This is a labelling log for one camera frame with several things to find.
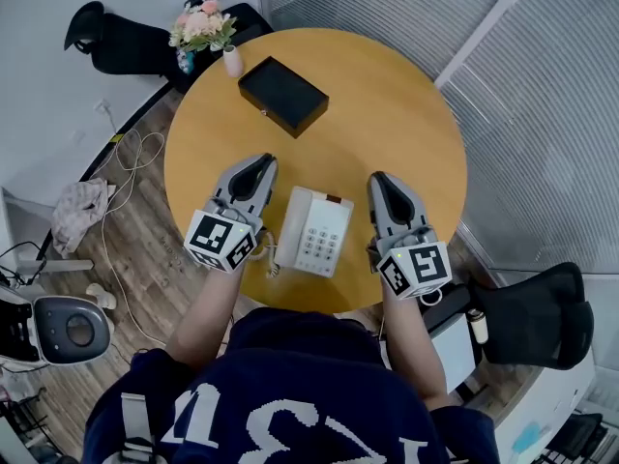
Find white cylindrical bottle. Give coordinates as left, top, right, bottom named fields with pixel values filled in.
left=465, top=307, right=490, bottom=345

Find black office chair with headrest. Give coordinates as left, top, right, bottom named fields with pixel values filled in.
left=63, top=0, right=275, bottom=97

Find crumpled grey cloth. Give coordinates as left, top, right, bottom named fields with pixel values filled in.
left=50, top=177, right=118, bottom=260

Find grey and white machine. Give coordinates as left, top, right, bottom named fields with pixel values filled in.
left=0, top=281, right=115, bottom=372

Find black rectangular box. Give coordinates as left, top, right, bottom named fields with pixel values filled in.
left=237, top=55, right=332, bottom=140

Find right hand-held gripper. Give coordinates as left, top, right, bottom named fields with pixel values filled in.
left=368, top=171, right=454, bottom=303

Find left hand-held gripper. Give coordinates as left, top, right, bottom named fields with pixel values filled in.
left=183, top=152, right=280, bottom=275

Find white window blinds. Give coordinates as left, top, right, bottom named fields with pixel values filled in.
left=264, top=0, right=619, bottom=276

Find long white cable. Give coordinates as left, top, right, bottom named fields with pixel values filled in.
left=98, top=130, right=168, bottom=348

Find white desk telephone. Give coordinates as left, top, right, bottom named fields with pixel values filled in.
left=250, top=185, right=356, bottom=280

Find black mesh office chair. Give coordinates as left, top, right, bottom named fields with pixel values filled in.
left=469, top=260, right=596, bottom=371

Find person's left forearm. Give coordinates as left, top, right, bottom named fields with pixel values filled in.
left=165, top=261, right=244, bottom=372

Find white side cabinet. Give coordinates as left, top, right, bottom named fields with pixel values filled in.
left=425, top=282, right=486, bottom=396

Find pink flower bouquet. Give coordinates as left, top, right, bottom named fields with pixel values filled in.
left=167, top=0, right=239, bottom=55

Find grey shoulder strap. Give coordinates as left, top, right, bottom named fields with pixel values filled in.
left=119, top=391, right=159, bottom=464

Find white desk frame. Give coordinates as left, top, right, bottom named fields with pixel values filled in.
left=0, top=186, right=96, bottom=280

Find small pink vase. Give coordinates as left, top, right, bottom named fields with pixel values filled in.
left=222, top=43, right=245, bottom=79

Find person's navy printed shirt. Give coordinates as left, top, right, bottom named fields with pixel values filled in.
left=80, top=306, right=502, bottom=464

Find person's right forearm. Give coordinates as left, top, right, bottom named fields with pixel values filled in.
left=380, top=277, right=450, bottom=411

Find beige slipper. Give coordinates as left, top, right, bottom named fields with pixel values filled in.
left=85, top=282, right=118, bottom=309

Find black wire rack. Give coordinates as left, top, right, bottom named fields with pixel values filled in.
left=535, top=412, right=611, bottom=464

